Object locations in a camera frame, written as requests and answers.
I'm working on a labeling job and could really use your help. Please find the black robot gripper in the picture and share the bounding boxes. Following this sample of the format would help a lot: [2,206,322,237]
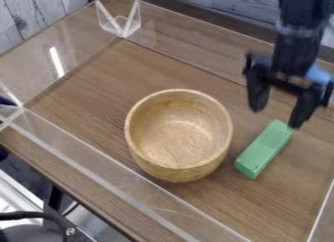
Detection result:
[243,27,334,129]

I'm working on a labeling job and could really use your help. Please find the green rectangular block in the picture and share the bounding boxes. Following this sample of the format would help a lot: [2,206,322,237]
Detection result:
[234,120,294,180]

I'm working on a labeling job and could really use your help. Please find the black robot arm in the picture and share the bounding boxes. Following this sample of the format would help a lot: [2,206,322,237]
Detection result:
[243,0,334,129]

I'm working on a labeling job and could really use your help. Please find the brown wooden bowl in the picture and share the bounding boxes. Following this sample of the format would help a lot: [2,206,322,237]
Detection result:
[125,89,234,182]

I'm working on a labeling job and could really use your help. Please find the clear acrylic tray walls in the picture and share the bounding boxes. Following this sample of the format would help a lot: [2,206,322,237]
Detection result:
[0,4,334,242]

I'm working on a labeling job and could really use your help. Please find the black table leg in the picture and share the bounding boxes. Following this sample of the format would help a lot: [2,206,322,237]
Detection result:
[48,186,64,212]

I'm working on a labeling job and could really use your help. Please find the black cable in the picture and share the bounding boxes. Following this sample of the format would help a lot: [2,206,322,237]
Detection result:
[0,210,67,242]

